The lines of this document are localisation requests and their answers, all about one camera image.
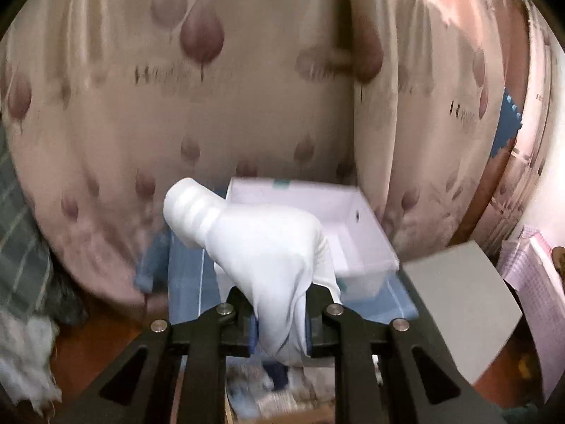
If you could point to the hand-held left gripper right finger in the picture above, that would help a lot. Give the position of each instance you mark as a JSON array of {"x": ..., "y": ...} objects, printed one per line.
[{"x": 315, "y": 340}]

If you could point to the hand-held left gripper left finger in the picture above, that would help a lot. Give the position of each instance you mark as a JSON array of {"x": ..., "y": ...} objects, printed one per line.
[{"x": 253, "y": 335}]

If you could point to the white sock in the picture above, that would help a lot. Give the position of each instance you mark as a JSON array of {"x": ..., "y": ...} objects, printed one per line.
[{"x": 265, "y": 251}]

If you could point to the white cardboard box teal print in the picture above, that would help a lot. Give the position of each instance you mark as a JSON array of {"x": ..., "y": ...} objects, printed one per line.
[{"x": 353, "y": 238}]

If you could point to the dark blue underwear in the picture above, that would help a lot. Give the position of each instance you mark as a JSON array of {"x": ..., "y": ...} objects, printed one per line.
[{"x": 276, "y": 375}]

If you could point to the blue cloth with white lines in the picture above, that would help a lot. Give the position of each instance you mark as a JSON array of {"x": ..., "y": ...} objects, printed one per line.
[{"x": 187, "y": 274}]

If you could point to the grey flat board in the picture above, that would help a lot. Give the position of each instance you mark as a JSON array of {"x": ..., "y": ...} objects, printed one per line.
[{"x": 463, "y": 309}]

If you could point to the teardrop print curtain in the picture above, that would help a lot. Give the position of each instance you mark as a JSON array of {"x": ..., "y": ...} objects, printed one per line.
[
  {"x": 176, "y": 119},
  {"x": 419, "y": 119}
]

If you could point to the pink grid-print sheet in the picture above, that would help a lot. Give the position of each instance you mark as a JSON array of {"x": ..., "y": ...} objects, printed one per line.
[{"x": 534, "y": 265}]

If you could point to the white printed cloth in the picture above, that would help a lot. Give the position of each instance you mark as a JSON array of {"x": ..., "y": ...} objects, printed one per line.
[{"x": 22, "y": 357}]

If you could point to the green plaid blanket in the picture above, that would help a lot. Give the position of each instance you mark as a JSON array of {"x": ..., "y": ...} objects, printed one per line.
[{"x": 20, "y": 238}]

